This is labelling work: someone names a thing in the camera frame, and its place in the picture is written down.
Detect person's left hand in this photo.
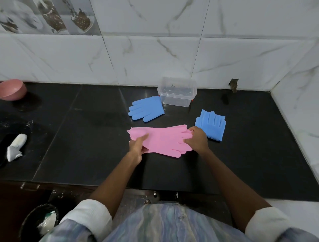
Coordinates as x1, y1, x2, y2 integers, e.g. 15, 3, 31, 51
128, 134, 149, 165

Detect person's right hand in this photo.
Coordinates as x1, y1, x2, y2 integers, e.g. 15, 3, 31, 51
184, 126, 211, 158

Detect blue rubber glove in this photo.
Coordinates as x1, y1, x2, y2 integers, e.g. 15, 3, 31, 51
128, 95, 165, 123
194, 109, 227, 142

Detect transparent plastic box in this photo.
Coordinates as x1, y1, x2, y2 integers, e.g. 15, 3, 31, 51
157, 77, 197, 108

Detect person's left forearm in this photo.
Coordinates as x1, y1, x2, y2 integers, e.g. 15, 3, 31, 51
88, 151, 143, 219

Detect person's right forearm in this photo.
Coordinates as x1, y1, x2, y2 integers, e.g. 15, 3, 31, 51
200, 149, 272, 234

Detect blue streaked shirt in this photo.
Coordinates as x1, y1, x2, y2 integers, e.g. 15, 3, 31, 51
39, 199, 319, 242

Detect white crumpled paper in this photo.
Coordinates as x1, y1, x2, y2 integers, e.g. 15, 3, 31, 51
37, 210, 57, 236

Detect white squeezed tube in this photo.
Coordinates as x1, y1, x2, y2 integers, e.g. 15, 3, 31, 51
7, 133, 28, 162

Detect black trash bin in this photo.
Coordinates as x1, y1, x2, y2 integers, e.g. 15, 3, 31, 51
19, 203, 59, 242

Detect black phone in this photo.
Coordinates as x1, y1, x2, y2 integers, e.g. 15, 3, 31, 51
0, 133, 15, 168

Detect pink bowl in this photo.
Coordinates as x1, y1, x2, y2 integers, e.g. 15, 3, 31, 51
0, 79, 27, 101

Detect metal cabinet handle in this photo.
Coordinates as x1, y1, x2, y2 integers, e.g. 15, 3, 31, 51
20, 182, 40, 191

